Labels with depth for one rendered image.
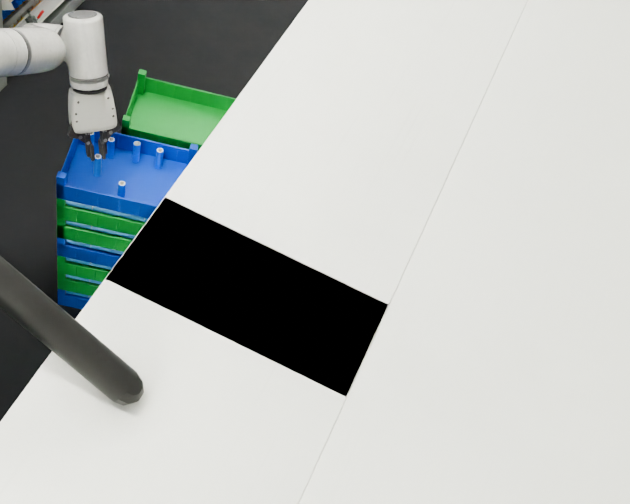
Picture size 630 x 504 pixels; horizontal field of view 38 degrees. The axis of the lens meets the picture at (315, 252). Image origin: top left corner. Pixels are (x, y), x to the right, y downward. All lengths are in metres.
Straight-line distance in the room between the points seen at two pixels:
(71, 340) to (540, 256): 0.41
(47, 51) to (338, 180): 1.18
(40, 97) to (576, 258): 2.54
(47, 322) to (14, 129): 2.49
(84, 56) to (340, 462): 1.52
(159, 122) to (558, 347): 1.94
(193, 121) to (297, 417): 1.98
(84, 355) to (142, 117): 1.99
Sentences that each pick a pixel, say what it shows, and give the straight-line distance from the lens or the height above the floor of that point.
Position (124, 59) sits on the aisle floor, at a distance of 3.33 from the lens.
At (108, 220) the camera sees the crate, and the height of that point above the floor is 0.44.
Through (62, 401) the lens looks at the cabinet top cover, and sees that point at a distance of 0.65.
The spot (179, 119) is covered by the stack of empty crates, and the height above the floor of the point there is 0.40.
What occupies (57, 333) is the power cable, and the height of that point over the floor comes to 1.75.
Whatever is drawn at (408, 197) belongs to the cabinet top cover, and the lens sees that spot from 0.80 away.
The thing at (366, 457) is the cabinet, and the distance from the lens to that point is 0.66.
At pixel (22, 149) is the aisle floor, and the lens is 3.03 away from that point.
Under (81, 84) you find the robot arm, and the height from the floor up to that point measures 0.81.
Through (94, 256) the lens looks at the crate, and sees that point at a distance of 2.45.
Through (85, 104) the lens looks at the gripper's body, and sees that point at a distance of 2.12.
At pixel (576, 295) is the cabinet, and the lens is 0.81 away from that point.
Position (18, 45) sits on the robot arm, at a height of 1.03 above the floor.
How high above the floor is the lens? 2.28
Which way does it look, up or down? 52 degrees down
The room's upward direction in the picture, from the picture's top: 20 degrees clockwise
